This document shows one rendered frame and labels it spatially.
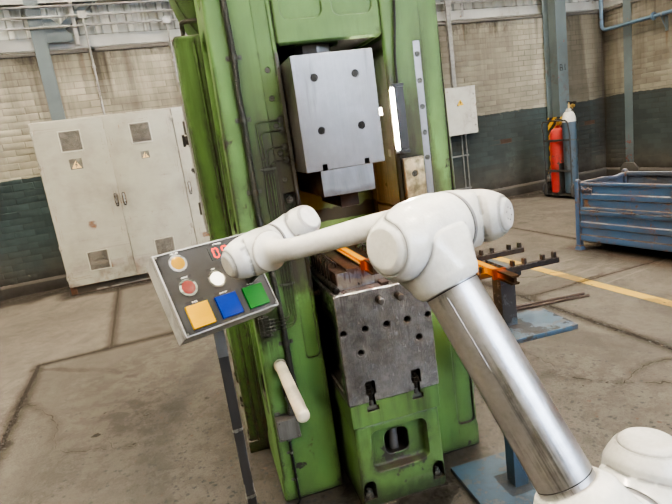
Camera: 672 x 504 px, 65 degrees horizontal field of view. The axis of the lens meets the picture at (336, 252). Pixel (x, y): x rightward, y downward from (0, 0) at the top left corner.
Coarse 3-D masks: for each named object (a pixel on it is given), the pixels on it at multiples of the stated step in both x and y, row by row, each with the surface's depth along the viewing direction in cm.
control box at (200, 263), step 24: (216, 240) 176; (168, 264) 164; (192, 264) 168; (216, 264) 173; (168, 288) 161; (216, 288) 169; (240, 288) 173; (264, 288) 178; (168, 312) 163; (216, 312) 165; (264, 312) 179; (192, 336) 159
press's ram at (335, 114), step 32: (288, 64) 183; (320, 64) 183; (352, 64) 186; (288, 96) 193; (320, 96) 185; (352, 96) 188; (320, 128) 187; (352, 128) 190; (320, 160) 189; (352, 160) 192; (384, 160) 195
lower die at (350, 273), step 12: (324, 252) 233; (336, 252) 230; (360, 252) 222; (336, 264) 212; (348, 264) 206; (336, 276) 198; (348, 276) 199; (360, 276) 201; (372, 276) 202; (348, 288) 200
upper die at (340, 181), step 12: (348, 168) 192; (360, 168) 193; (372, 168) 195; (300, 180) 227; (312, 180) 204; (324, 180) 190; (336, 180) 192; (348, 180) 193; (360, 180) 194; (372, 180) 195; (312, 192) 208; (324, 192) 191; (336, 192) 192; (348, 192) 194
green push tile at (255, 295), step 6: (246, 288) 173; (252, 288) 175; (258, 288) 176; (246, 294) 173; (252, 294) 174; (258, 294) 175; (264, 294) 176; (246, 300) 172; (252, 300) 173; (258, 300) 174; (264, 300) 175; (252, 306) 172; (258, 306) 174
